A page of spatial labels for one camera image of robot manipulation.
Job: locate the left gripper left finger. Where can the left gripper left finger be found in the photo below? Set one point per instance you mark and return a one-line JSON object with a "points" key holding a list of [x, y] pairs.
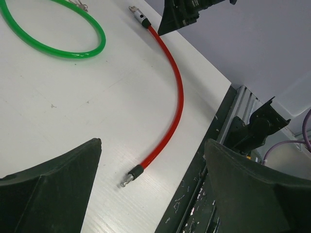
{"points": [[51, 197]]}

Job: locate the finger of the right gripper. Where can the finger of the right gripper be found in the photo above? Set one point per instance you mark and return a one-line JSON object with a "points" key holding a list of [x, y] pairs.
{"points": [[171, 18]]}

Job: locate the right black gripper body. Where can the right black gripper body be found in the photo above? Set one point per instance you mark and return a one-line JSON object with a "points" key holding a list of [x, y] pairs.
{"points": [[186, 12]]}

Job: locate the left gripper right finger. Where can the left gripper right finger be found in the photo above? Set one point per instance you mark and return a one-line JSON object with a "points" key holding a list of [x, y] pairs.
{"points": [[252, 198]]}

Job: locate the green cable lock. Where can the green cable lock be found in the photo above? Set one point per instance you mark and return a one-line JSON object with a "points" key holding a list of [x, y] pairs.
{"points": [[59, 28]]}

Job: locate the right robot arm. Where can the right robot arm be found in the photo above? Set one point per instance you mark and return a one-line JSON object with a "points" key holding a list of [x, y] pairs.
{"points": [[265, 121]]}

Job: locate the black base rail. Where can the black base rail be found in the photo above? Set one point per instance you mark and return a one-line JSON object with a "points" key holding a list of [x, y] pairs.
{"points": [[177, 214]]}

